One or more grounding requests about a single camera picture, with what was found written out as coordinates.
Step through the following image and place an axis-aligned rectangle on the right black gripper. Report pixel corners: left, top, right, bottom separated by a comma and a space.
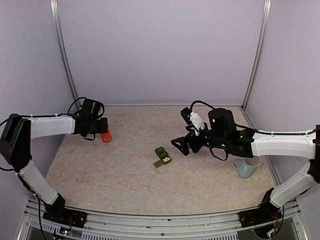
171, 125, 229, 156

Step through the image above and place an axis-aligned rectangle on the red pill bottle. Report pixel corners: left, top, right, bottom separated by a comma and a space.
100, 128, 112, 143

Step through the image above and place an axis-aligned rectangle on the green weekly pill organizer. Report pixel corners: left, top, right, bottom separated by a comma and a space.
153, 146, 172, 168

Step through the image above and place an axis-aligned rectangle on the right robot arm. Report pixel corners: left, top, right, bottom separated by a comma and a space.
171, 107, 320, 222

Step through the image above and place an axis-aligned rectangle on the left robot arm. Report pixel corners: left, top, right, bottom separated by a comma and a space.
0, 97, 109, 223

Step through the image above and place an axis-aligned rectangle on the light blue mug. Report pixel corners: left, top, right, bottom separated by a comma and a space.
233, 157, 261, 179

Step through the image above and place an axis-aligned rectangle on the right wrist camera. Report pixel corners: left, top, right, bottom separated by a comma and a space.
180, 107, 208, 136

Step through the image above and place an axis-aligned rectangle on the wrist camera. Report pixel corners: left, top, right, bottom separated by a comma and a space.
79, 98, 105, 119
180, 107, 208, 136

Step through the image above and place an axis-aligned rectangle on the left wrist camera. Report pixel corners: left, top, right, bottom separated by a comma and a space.
79, 98, 105, 119

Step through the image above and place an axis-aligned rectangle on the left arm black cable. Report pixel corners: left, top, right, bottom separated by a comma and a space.
0, 97, 86, 172

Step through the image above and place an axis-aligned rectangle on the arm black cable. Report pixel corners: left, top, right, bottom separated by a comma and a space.
189, 100, 320, 137
0, 97, 86, 172

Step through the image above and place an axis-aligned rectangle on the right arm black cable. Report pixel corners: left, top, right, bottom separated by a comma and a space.
189, 100, 320, 137

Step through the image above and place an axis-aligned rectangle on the front aluminium rail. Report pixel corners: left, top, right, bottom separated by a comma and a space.
14, 198, 311, 240

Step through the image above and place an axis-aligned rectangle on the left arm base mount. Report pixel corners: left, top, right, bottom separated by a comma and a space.
43, 195, 87, 229

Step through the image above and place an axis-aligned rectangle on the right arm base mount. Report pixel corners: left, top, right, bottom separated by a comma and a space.
238, 201, 283, 228

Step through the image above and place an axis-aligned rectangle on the left aluminium frame post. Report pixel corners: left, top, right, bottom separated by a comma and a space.
49, 0, 79, 101

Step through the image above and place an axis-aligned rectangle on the aluminium frame post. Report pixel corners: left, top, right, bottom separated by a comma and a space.
240, 0, 272, 110
49, 0, 79, 101

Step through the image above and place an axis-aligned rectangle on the right aluminium frame post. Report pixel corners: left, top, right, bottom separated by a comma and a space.
240, 0, 272, 110

